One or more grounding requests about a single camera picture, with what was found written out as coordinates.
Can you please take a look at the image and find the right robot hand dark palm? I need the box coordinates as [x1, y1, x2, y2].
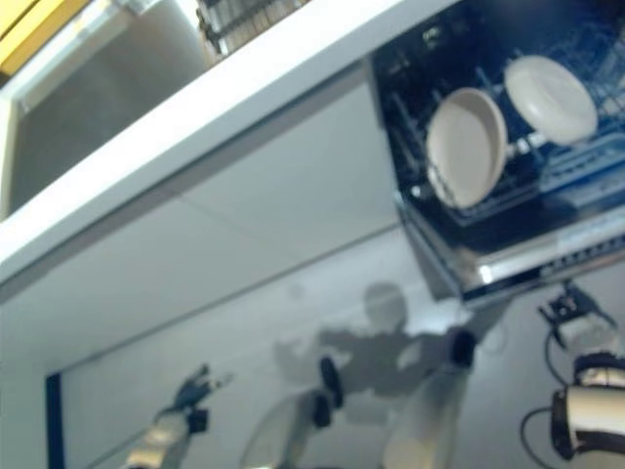
[538, 281, 617, 343]

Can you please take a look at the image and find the left robot hand dark palm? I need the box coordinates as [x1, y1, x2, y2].
[170, 362, 236, 417]

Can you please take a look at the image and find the cream round plate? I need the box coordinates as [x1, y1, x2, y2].
[504, 55, 600, 147]
[426, 87, 510, 209]

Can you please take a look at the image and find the dishwasher lower rack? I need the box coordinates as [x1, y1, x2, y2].
[369, 0, 625, 308]

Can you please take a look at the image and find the left robot leg black foot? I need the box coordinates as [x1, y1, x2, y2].
[237, 356, 344, 469]

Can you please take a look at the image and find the robot leg black foot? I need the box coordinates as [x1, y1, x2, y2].
[382, 326, 479, 469]
[237, 356, 344, 469]

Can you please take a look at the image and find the white cabinet door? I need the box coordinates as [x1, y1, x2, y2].
[175, 77, 407, 276]
[0, 190, 313, 377]

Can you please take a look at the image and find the right robot leg black foot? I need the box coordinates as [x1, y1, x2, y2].
[382, 326, 479, 469]

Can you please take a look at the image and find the stainless steel sink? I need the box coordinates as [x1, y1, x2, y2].
[0, 0, 224, 221]

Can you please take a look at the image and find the black sink dish rack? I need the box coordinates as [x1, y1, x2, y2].
[194, 0, 310, 56]

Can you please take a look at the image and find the dishwasher wire rack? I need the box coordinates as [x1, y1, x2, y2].
[385, 0, 625, 229]

